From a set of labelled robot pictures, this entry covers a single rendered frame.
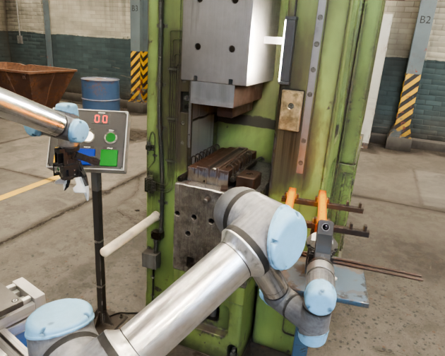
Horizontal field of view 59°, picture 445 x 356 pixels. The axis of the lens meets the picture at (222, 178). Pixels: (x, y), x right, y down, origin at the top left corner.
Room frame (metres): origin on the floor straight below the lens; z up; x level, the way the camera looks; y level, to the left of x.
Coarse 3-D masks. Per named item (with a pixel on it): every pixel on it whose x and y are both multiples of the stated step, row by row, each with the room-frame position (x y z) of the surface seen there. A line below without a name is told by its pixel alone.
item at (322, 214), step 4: (320, 192) 1.49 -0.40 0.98; (324, 192) 1.49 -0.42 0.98; (320, 196) 1.44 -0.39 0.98; (324, 196) 1.44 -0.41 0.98; (320, 200) 1.40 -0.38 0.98; (324, 200) 1.41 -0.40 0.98; (320, 204) 1.36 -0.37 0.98; (324, 204) 1.36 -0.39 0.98; (320, 208) 1.32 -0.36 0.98; (324, 208) 1.32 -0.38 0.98; (320, 212) 1.28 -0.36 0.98; (324, 212) 1.29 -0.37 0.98; (320, 216) 1.25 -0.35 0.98; (324, 216) 1.25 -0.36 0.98; (316, 224) 1.17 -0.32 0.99; (316, 228) 1.16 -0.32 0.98
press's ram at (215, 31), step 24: (192, 0) 1.71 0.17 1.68; (216, 0) 1.68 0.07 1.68; (240, 0) 1.64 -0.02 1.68; (264, 0) 1.76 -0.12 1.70; (192, 24) 1.71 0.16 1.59; (216, 24) 1.67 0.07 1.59; (240, 24) 1.64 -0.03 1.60; (264, 24) 1.79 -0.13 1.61; (192, 48) 1.71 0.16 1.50; (216, 48) 1.67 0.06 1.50; (240, 48) 1.64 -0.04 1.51; (264, 48) 1.82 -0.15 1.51; (192, 72) 1.71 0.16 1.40; (216, 72) 1.67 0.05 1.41; (240, 72) 1.63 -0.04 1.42; (264, 72) 1.86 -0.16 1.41
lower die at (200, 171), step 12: (216, 156) 1.88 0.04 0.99; (252, 156) 1.97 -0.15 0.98; (192, 168) 1.70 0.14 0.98; (204, 168) 1.68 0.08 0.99; (216, 168) 1.66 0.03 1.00; (228, 168) 1.69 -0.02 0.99; (240, 168) 1.79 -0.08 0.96; (192, 180) 1.70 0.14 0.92; (216, 180) 1.66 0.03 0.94; (228, 180) 1.65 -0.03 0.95
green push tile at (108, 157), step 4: (104, 152) 1.68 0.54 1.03; (108, 152) 1.68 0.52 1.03; (112, 152) 1.68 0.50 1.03; (116, 152) 1.68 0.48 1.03; (100, 156) 1.67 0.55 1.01; (104, 156) 1.67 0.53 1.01; (108, 156) 1.67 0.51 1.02; (112, 156) 1.67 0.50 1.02; (116, 156) 1.67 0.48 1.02; (100, 160) 1.66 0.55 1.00; (104, 160) 1.66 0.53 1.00; (108, 160) 1.66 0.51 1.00; (112, 160) 1.66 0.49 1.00; (116, 160) 1.67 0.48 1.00; (100, 164) 1.65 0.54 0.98; (104, 164) 1.65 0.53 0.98; (108, 164) 1.65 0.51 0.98; (112, 164) 1.66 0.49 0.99; (116, 164) 1.66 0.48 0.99
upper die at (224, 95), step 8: (192, 88) 1.71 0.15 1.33; (200, 88) 1.69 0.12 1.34; (208, 88) 1.68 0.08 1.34; (216, 88) 1.67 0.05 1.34; (224, 88) 1.66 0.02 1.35; (232, 88) 1.64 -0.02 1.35; (240, 88) 1.71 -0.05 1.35; (248, 88) 1.81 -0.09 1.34; (256, 88) 1.94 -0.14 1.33; (192, 96) 1.71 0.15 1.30; (200, 96) 1.69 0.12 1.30; (208, 96) 1.68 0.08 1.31; (216, 96) 1.67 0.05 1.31; (224, 96) 1.66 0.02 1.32; (232, 96) 1.64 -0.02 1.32; (240, 96) 1.72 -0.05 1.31; (248, 96) 1.82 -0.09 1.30; (256, 96) 1.95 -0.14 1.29; (200, 104) 1.69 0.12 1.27; (208, 104) 1.68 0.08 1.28; (216, 104) 1.67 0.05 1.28; (224, 104) 1.65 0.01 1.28; (232, 104) 1.64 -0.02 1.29; (240, 104) 1.72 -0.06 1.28
